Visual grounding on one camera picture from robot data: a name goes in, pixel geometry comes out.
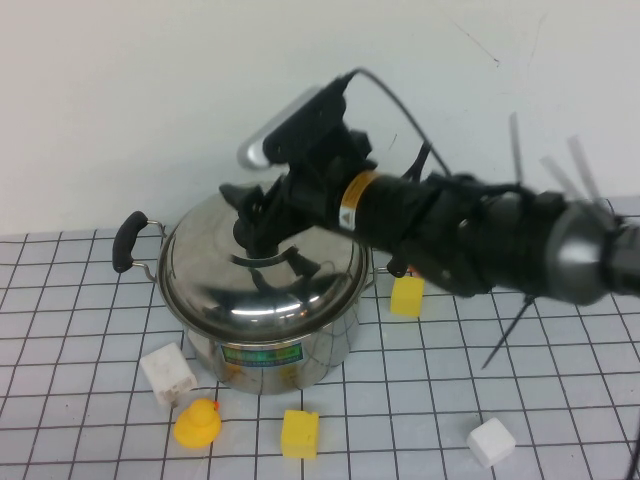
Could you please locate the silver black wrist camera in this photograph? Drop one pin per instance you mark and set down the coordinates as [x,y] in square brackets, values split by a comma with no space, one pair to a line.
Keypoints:
[300,130]

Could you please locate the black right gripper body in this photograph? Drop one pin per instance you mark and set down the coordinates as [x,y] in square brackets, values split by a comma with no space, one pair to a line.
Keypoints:
[320,190]

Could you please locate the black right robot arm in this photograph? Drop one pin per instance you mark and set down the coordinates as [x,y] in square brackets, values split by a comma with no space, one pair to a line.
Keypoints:
[450,235]

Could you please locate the yellow rubber duck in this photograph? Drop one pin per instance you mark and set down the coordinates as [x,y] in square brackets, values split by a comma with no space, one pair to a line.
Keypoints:
[196,427]

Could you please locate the black zip tie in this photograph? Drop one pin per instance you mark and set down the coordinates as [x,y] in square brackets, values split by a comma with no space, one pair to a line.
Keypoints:
[507,332]

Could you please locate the white black grid tablecloth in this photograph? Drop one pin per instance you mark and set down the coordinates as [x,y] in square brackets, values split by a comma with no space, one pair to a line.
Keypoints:
[75,325]

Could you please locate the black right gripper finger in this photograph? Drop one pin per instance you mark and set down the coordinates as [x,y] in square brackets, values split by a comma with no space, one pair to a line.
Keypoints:
[240,194]
[267,222]

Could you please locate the large white foam cube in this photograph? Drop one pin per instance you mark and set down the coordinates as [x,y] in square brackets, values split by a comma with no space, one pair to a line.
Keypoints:
[165,372]

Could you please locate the steel lid black knob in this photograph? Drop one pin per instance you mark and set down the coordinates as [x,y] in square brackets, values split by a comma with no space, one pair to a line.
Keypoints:
[210,280]

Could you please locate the translucent white zip tie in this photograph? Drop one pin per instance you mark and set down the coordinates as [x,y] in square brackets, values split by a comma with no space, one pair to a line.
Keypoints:
[582,167]
[516,145]
[557,176]

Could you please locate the yellow notched foam block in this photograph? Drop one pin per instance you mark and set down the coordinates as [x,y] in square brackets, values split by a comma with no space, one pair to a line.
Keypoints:
[299,436]

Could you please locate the small white foam cube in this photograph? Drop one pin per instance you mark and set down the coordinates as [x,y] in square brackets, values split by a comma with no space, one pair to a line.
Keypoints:
[490,442]

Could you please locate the yellow foam cube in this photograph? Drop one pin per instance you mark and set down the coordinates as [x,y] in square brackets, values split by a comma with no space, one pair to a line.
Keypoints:
[406,297]

